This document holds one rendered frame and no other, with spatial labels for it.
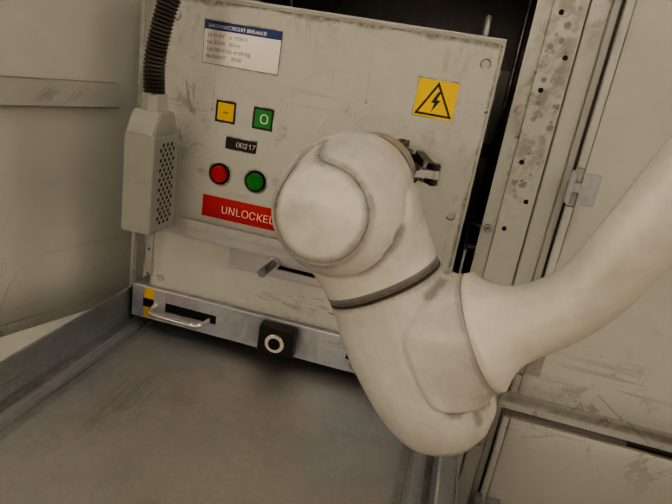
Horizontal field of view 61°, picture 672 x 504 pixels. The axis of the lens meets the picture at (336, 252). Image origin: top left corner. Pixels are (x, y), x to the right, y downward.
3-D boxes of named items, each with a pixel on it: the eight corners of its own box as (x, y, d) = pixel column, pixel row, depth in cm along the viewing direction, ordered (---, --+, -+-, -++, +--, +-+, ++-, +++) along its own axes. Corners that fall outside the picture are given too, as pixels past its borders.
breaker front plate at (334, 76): (427, 366, 88) (504, 44, 73) (147, 294, 97) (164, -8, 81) (428, 362, 89) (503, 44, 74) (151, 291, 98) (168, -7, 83)
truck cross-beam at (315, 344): (438, 396, 89) (447, 363, 87) (131, 314, 98) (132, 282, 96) (440, 380, 93) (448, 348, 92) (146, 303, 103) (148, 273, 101)
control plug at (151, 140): (149, 237, 82) (156, 114, 76) (119, 229, 82) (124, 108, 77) (176, 224, 89) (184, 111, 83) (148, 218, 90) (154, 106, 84)
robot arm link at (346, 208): (290, 152, 54) (343, 277, 56) (221, 178, 39) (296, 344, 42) (396, 107, 50) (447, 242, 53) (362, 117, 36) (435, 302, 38)
